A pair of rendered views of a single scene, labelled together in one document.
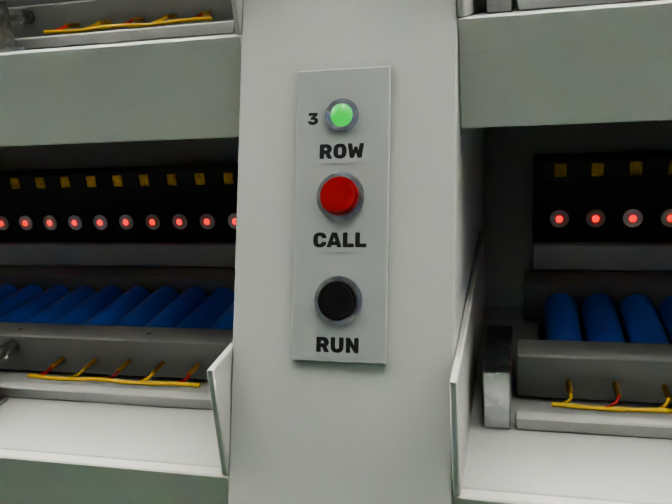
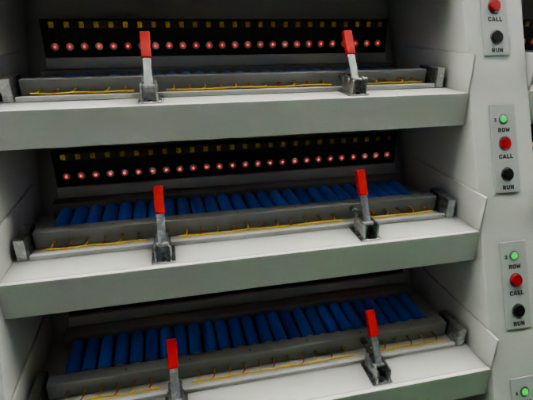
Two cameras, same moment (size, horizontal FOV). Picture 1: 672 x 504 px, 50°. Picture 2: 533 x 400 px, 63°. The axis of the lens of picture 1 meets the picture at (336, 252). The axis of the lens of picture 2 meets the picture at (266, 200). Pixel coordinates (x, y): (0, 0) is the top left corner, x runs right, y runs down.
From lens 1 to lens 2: 58 cm
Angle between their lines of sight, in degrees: 27
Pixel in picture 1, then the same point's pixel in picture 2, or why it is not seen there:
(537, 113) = not seen: outside the picture
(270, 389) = (489, 203)
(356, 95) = (506, 113)
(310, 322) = (500, 181)
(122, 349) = (395, 203)
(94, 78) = (418, 105)
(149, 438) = (439, 227)
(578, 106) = not seen: outside the picture
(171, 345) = (414, 199)
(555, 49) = not seen: outside the picture
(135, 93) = (431, 110)
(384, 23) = (510, 90)
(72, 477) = (430, 242)
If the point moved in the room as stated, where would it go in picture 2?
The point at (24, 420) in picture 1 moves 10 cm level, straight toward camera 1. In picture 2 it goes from (389, 230) to (465, 229)
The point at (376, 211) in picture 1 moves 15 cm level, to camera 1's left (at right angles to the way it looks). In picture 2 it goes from (514, 147) to (438, 150)
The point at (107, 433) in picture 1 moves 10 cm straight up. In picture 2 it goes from (423, 228) to (418, 156)
